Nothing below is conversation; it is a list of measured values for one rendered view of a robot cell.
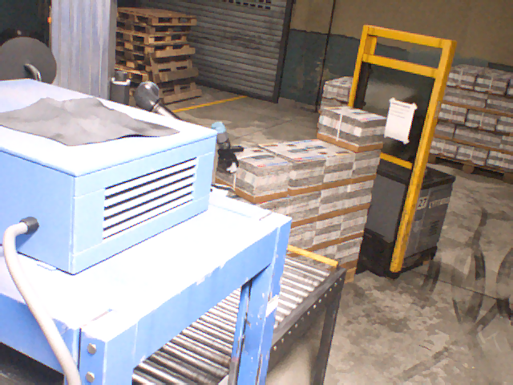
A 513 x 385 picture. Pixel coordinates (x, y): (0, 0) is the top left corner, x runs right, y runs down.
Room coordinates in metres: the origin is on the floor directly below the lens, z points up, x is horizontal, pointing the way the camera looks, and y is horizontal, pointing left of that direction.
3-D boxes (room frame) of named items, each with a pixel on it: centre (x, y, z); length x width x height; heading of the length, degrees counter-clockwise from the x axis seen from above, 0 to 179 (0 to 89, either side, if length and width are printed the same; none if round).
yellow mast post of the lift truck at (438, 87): (4.26, -1.12, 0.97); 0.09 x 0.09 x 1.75; 46
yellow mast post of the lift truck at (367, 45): (4.73, -0.65, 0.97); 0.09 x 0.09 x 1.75; 46
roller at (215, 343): (1.95, 0.16, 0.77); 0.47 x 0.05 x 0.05; 65
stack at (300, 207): (3.67, -0.07, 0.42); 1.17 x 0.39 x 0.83; 136
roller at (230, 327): (2.07, 0.11, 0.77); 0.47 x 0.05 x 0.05; 65
